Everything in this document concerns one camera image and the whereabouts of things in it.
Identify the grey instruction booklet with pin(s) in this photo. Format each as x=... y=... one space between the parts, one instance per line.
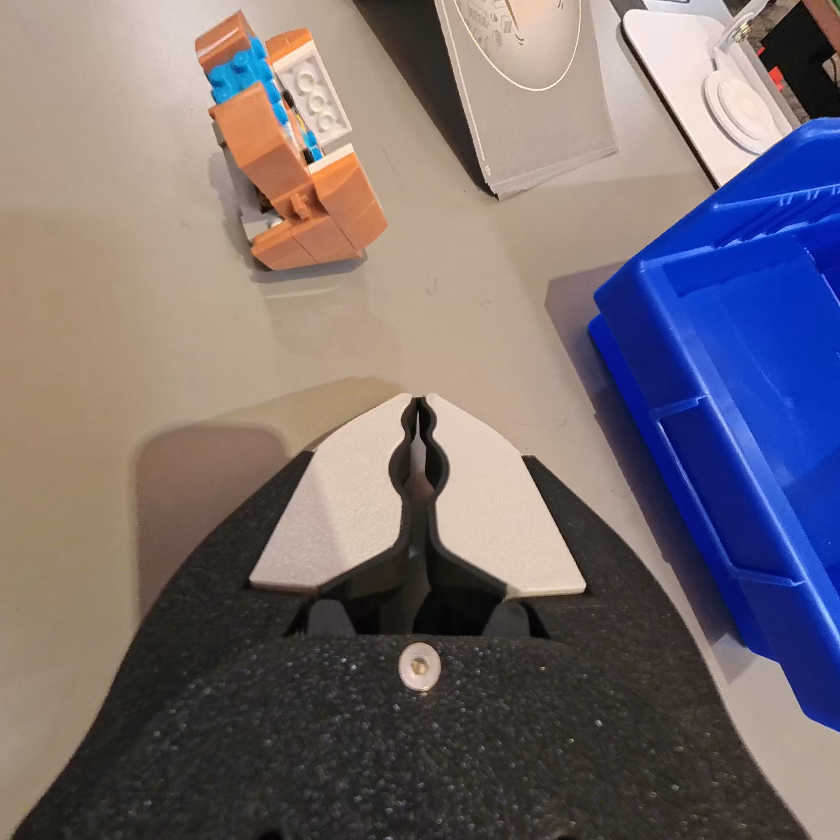
x=525 y=131

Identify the grey desk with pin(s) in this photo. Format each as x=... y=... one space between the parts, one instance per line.
x=131 y=328

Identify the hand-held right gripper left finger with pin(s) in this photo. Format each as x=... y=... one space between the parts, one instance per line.
x=334 y=512

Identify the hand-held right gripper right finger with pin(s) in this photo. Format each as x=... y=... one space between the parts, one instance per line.
x=499 y=518

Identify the blue plastic bin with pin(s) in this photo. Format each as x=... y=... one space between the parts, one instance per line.
x=754 y=394

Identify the brown toy brick model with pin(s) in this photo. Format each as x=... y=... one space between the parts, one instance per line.
x=262 y=138

